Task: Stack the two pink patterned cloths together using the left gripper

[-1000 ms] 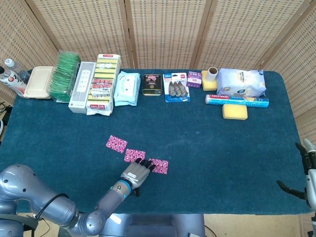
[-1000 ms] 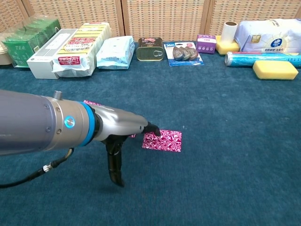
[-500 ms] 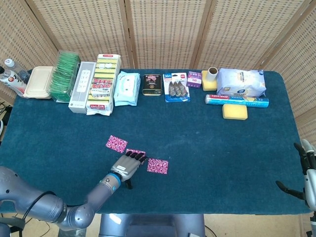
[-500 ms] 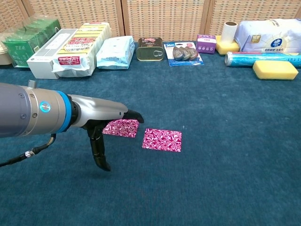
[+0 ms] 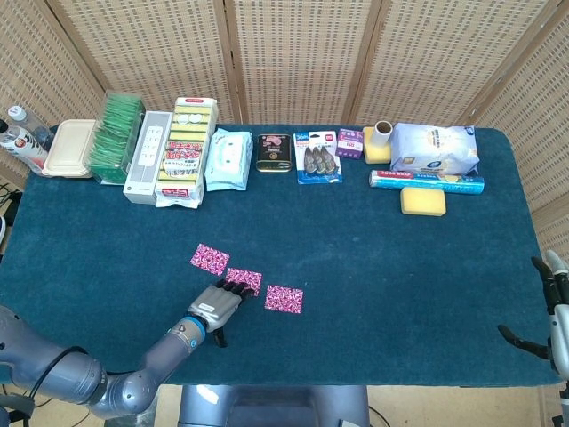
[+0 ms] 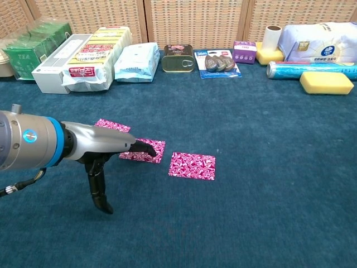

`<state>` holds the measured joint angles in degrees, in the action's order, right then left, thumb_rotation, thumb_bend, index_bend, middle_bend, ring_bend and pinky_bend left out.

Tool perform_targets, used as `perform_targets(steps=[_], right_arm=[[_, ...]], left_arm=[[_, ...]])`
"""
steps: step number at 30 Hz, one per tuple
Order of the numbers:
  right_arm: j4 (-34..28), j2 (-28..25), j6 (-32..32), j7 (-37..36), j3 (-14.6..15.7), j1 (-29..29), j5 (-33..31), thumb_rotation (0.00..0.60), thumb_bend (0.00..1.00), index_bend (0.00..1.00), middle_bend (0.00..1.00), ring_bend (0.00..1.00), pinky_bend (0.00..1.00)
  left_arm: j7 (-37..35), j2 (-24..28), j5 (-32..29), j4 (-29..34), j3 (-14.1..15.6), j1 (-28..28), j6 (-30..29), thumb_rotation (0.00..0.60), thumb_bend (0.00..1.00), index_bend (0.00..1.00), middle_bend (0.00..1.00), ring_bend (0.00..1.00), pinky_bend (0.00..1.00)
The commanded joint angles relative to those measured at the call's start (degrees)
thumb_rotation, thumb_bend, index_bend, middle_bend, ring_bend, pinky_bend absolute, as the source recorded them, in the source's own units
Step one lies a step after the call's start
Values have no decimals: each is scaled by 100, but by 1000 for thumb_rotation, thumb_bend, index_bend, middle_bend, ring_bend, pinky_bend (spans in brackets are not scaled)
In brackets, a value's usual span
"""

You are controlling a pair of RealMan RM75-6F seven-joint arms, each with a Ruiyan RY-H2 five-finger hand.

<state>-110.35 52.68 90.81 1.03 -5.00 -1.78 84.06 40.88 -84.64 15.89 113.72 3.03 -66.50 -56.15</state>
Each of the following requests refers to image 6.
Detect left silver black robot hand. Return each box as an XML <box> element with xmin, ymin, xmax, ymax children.
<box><xmin>62</xmin><ymin>121</ymin><xmax>157</xmax><ymax>215</ymax></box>

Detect pink patterned packet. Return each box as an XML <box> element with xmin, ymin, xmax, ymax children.
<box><xmin>94</xmin><ymin>118</ymin><xmax>131</xmax><ymax>134</ymax></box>

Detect yellow sponge multipack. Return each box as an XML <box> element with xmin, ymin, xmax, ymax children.
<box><xmin>61</xmin><ymin>26</ymin><xmax>133</xmax><ymax>92</ymax></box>

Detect light blue wet wipes pack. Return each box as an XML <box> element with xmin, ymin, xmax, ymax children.
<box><xmin>114</xmin><ymin>42</ymin><xmax>161</xmax><ymax>83</ymax></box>

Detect white power strip box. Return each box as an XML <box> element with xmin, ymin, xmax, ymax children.
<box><xmin>31</xmin><ymin>33</ymin><xmax>94</xmax><ymax>94</ymax></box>

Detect gold black meat tin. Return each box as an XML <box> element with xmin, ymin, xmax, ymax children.
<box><xmin>161</xmin><ymin>44</ymin><xmax>195</xmax><ymax>74</ymax></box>

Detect clear box green tea bags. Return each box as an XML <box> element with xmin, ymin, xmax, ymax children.
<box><xmin>1</xmin><ymin>18</ymin><xmax>73</xmax><ymax>81</ymax></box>

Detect woven rattan screen panel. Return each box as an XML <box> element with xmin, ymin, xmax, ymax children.
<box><xmin>242</xmin><ymin>0</ymin><xmax>357</xmax><ymax>43</ymax></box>
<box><xmin>143</xmin><ymin>0</ymin><xmax>250</xmax><ymax>51</ymax></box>
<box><xmin>26</xmin><ymin>0</ymin><xmax>148</xmax><ymax>45</ymax></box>
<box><xmin>0</xmin><ymin>0</ymin><xmax>36</xmax><ymax>40</ymax></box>

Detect teal felt table cover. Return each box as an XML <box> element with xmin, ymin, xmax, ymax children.
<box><xmin>0</xmin><ymin>49</ymin><xmax>357</xmax><ymax>268</ymax></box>

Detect small purple box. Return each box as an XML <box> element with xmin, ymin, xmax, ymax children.
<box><xmin>231</xmin><ymin>40</ymin><xmax>257</xmax><ymax>65</ymax></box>

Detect yellow sponge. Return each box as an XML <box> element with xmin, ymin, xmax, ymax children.
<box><xmin>255</xmin><ymin>41</ymin><xmax>286</xmax><ymax>67</ymax></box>
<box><xmin>299</xmin><ymin>71</ymin><xmax>355</xmax><ymax>97</ymax></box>

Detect white paper roll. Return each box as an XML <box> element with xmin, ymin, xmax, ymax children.
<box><xmin>263</xmin><ymin>25</ymin><xmax>283</xmax><ymax>52</ymax></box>

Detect blue food wrap roll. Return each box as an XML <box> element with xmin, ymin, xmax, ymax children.
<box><xmin>266</xmin><ymin>61</ymin><xmax>357</xmax><ymax>82</ymax></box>

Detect large white tissue pack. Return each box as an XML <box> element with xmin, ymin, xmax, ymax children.
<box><xmin>277</xmin><ymin>22</ymin><xmax>357</xmax><ymax>63</ymax></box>

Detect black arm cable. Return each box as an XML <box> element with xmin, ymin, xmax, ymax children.
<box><xmin>0</xmin><ymin>166</ymin><xmax>47</xmax><ymax>198</ymax></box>

